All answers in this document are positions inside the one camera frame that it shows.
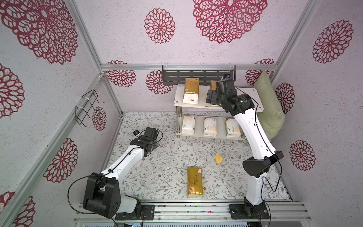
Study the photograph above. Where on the green pillow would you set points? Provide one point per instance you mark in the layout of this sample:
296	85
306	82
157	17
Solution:
272	117

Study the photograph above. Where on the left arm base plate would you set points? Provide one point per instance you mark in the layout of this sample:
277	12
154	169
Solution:
142	212

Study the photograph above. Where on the grey wall-mounted metal rack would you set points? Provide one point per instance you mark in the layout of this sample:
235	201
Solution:
174	76

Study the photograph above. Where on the small yellow object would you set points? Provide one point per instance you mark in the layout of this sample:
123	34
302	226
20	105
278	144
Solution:
219	158

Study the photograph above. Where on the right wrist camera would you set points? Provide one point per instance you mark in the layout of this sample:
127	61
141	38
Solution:
226	76

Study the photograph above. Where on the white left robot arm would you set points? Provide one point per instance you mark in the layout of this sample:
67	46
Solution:
103	192

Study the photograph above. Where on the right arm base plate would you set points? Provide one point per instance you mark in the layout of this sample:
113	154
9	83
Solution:
249	212

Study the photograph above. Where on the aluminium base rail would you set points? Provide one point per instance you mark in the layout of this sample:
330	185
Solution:
210	211

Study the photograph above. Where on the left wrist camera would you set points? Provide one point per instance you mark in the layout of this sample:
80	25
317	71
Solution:
136	132

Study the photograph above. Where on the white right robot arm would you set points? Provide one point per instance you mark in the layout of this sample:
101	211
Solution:
263	154

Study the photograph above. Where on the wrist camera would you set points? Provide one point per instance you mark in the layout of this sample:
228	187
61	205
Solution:
226	76
136	132

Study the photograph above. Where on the white two-tier shelf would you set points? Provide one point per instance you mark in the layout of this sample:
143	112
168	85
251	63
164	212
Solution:
201	111

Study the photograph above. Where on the white tissue pack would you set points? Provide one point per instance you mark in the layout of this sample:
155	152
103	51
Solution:
188	125
232	128
210	127

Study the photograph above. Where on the gold tissue pack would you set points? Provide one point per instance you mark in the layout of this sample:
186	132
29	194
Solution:
191	91
213	85
195	183

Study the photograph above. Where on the floral table mat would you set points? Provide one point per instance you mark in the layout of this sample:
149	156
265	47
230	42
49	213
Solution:
163	174

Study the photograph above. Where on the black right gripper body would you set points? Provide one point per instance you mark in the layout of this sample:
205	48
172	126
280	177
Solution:
215	96

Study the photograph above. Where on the black wire wall rack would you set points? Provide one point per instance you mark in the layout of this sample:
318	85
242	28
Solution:
82	112

